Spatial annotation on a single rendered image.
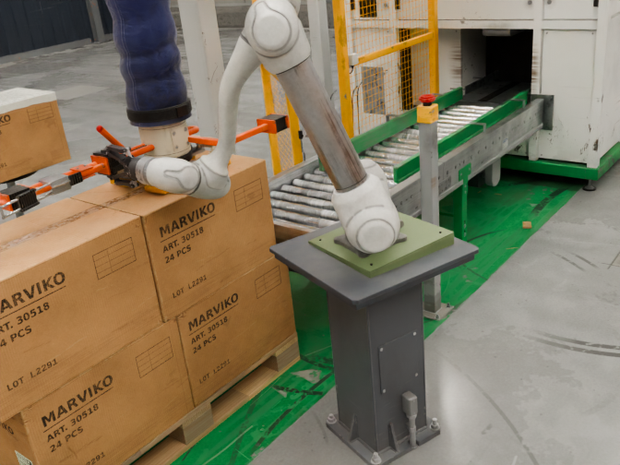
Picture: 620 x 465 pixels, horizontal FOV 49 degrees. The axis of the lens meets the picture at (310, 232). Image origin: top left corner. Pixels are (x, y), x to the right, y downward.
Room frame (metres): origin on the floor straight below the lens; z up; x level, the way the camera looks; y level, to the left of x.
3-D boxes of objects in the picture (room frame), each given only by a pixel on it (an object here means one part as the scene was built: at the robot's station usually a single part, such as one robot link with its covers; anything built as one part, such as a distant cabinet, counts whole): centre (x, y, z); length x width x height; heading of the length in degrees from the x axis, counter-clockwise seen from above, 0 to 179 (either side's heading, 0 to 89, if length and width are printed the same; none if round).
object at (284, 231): (2.71, 0.21, 0.58); 0.70 x 0.03 x 0.06; 49
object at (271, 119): (2.48, 0.09, 1.08); 0.09 x 0.08 x 0.05; 51
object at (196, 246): (2.39, 0.48, 0.74); 0.60 x 0.40 x 0.40; 140
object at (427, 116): (2.82, -0.55, 0.50); 0.07 x 0.07 x 1.00; 49
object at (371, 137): (4.04, -0.58, 0.60); 1.60 x 0.10 x 0.09; 139
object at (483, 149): (3.39, -0.80, 0.50); 2.31 x 0.05 x 0.19; 139
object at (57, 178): (2.04, 0.78, 1.07); 0.07 x 0.07 x 0.04; 51
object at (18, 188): (1.94, 0.87, 1.08); 0.08 x 0.07 x 0.05; 141
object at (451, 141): (3.70, -0.99, 0.60); 1.60 x 0.10 x 0.09; 139
